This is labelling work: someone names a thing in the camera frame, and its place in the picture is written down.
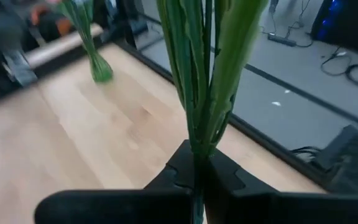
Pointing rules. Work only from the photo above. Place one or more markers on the red flower bunch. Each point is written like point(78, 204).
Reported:
point(197, 93)

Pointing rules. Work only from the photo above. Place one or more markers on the black power strip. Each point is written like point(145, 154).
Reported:
point(281, 39)

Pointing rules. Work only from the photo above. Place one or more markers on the black tower with blue light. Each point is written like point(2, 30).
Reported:
point(346, 25)

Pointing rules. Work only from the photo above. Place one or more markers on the black perforated computer case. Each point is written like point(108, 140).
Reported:
point(353, 161)

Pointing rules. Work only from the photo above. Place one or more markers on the black metal table frame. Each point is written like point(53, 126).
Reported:
point(259, 137)

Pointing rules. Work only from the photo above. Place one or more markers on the orange black vacuum cleaner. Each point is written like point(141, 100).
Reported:
point(62, 27)

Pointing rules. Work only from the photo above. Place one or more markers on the green glass vase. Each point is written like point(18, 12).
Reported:
point(100, 70)

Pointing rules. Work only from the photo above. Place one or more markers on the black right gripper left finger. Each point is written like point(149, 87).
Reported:
point(120, 208)

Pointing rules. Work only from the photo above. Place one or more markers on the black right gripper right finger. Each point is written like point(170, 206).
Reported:
point(275, 208)

